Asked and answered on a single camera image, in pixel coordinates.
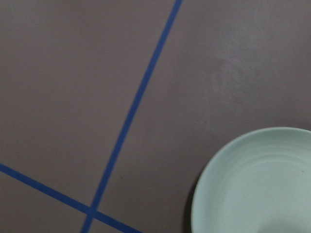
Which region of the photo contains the green plate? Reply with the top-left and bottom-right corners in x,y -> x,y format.
191,127 -> 311,233

